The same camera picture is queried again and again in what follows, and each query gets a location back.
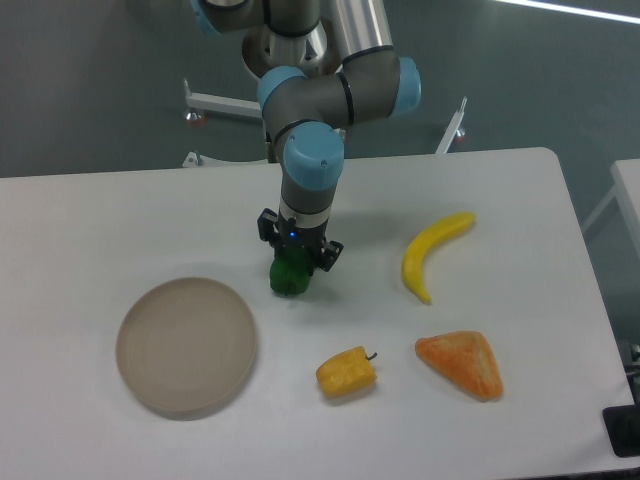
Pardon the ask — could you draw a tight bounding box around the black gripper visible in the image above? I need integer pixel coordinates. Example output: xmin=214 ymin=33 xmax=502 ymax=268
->
xmin=257 ymin=208 xmax=344 ymax=272

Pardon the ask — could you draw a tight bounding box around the green toy pepper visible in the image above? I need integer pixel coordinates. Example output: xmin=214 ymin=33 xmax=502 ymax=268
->
xmin=269 ymin=248 xmax=315 ymax=297

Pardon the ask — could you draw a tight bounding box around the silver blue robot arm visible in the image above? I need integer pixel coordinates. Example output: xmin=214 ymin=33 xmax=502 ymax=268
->
xmin=256 ymin=1 xmax=421 ymax=273

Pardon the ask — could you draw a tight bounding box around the yellow toy pepper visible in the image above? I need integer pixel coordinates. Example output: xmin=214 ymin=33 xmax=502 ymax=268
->
xmin=316 ymin=346 xmax=378 ymax=398

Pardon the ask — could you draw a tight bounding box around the yellow toy banana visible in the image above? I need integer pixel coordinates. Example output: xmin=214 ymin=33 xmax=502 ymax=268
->
xmin=400 ymin=211 xmax=476 ymax=305

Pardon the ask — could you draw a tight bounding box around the beige round plate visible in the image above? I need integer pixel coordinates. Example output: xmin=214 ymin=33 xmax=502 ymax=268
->
xmin=115 ymin=277 xmax=258 ymax=420

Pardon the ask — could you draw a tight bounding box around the orange triangular toy bread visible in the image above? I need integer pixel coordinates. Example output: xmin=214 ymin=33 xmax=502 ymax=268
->
xmin=414 ymin=331 xmax=504 ymax=401

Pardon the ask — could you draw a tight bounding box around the black device at table edge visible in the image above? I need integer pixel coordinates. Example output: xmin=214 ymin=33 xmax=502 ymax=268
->
xmin=602 ymin=404 xmax=639 ymax=458

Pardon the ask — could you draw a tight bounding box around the black cable on pedestal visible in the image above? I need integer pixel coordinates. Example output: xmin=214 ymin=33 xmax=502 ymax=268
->
xmin=262 ymin=112 xmax=279 ymax=164

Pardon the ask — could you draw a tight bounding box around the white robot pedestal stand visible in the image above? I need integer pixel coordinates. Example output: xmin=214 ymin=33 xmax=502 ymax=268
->
xmin=180 ymin=19 xmax=470 ymax=169

